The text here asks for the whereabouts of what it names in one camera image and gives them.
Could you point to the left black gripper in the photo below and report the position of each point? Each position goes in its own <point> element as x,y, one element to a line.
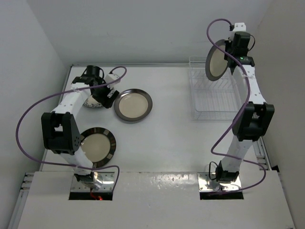
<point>106,101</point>

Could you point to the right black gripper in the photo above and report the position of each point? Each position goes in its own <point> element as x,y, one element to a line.
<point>228,43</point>

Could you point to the silver rim plate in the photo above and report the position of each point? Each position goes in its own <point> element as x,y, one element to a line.
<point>133,105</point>
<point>215,65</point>

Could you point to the striped dark rim plate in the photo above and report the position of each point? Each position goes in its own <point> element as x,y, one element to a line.
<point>99,145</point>

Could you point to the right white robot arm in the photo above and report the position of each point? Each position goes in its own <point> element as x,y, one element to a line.
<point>255,115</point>

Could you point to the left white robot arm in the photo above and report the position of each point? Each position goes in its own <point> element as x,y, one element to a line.
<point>59,128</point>

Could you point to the blue floral plate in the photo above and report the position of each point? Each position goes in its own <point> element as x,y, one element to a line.
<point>92,103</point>

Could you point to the silver rim plate on table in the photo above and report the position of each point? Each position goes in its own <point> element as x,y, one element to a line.
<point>133,105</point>

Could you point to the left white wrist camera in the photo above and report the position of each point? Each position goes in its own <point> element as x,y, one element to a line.
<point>112,79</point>

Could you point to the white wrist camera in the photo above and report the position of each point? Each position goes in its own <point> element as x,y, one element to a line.
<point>239,27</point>
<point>112,79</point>

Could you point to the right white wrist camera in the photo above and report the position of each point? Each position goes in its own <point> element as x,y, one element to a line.
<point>239,27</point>

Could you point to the white wire dish rack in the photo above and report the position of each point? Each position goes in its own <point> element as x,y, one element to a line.
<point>212,101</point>

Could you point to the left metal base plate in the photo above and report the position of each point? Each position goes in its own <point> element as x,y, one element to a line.
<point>104,182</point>

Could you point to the metal base plate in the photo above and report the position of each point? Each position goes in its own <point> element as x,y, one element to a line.
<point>206,184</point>
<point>104,182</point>

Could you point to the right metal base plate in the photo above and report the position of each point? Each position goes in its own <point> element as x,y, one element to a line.
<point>206,184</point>

